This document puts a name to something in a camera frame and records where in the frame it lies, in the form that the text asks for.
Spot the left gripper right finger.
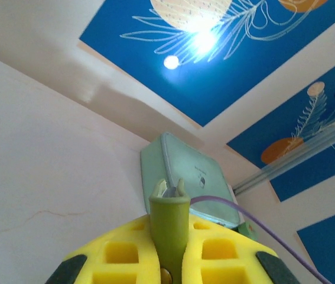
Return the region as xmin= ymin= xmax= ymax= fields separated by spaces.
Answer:
xmin=168 ymin=178 xmax=276 ymax=284

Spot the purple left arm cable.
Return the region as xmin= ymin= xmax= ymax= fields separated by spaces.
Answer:
xmin=189 ymin=195 xmax=333 ymax=284

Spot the blue botanical wall poster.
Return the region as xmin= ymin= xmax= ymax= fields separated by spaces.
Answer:
xmin=78 ymin=0 xmax=335 ymax=128
xmin=226 ymin=51 xmax=335 ymax=203
xmin=295 ymin=206 xmax=335 ymax=284

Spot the mint green lidded container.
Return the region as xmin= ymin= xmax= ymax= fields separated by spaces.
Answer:
xmin=139 ymin=132 xmax=242 ymax=230

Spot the aluminium frame post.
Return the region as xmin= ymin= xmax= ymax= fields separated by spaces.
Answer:
xmin=232 ymin=109 xmax=335 ymax=196

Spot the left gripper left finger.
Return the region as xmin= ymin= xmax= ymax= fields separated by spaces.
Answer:
xmin=62 ymin=178 xmax=170 ymax=284

